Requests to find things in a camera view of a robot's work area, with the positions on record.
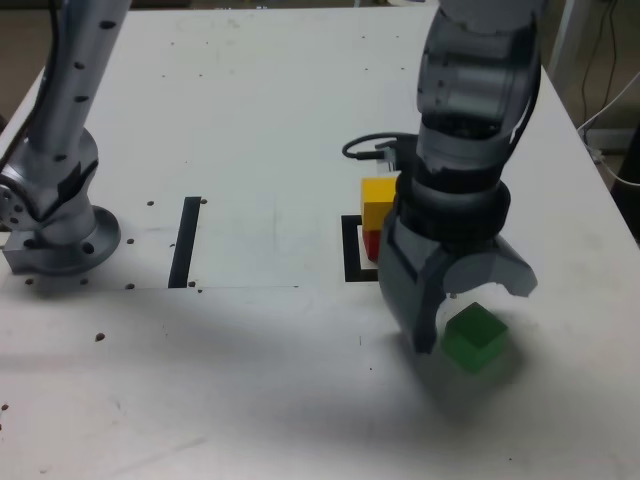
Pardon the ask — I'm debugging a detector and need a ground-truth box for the small gripper camera box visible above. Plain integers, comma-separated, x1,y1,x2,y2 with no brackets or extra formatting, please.
375,141,407,175

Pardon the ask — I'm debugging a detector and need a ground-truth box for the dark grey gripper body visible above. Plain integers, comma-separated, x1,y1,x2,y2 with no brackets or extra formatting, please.
437,235,504,261

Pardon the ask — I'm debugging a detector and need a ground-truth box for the white cable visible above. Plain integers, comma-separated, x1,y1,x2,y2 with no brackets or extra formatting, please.
577,69,640,187

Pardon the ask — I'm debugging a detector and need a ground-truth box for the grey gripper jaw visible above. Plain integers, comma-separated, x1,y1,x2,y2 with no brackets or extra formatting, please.
443,235,540,300
377,202,454,355

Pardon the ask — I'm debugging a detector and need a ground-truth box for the black tape strip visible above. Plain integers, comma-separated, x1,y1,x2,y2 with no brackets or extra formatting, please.
167,196,202,290

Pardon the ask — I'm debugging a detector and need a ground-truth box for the red cube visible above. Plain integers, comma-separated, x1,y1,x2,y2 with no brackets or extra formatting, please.
362,228,384,264

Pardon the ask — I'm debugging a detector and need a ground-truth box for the thin black hanging cable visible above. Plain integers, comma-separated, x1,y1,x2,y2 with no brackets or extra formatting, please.
581,0,621,126

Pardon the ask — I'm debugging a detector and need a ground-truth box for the green cube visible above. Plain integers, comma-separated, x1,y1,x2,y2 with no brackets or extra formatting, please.
442,301,509,375

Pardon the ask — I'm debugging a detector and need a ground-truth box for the white metal post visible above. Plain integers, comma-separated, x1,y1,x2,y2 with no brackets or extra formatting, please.
547,0,594,91

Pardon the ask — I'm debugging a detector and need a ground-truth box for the black camera cable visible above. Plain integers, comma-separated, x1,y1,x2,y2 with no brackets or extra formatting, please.
341,131,419,162

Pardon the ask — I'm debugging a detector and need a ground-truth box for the black tape square outline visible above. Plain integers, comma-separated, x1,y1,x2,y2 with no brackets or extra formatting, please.
340,213,383,283

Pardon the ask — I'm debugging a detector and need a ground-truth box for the yellow cube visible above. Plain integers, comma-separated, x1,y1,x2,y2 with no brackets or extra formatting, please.
360,175,401,233

